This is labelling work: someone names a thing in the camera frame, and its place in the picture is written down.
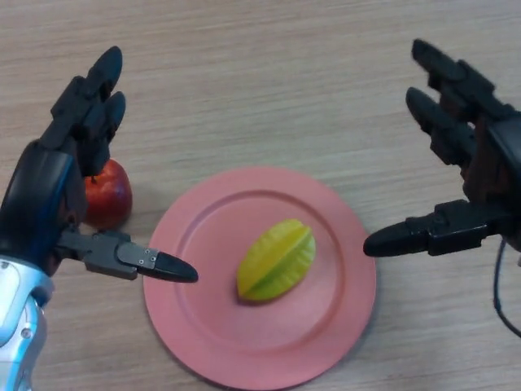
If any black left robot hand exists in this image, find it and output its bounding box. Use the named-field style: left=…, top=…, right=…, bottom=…
left=0, top=45, right=199, bottom=284

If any red apple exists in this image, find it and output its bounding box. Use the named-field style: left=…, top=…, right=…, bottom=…
left=82, top=158, right=134, bottom=231

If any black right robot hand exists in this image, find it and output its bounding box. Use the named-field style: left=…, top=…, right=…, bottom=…
left=362, top=38, right=521, bottom=259

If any pink round plate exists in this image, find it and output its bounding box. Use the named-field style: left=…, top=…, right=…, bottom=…
left=142, top=165, right=378, bottom=388

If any yellow starfruit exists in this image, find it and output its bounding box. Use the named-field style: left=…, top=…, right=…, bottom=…
left=235, top=218, right=317, bottom=305

